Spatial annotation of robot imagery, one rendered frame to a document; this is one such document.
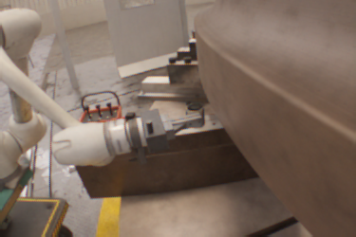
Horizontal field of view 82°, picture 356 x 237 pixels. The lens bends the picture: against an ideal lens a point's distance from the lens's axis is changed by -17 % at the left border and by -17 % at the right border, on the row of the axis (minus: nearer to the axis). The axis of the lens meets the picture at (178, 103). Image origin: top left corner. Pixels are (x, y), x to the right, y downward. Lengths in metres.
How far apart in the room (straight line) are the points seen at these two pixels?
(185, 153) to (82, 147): 0.68
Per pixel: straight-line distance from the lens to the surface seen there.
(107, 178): 1.33
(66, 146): 0.62
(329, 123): 0.40
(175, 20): 4.30
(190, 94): 2.23
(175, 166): 1.24
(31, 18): 1.01
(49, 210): 1.53
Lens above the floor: 1.32
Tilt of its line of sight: 27 degrees down
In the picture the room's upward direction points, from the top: 8 degrees counter-clockwise
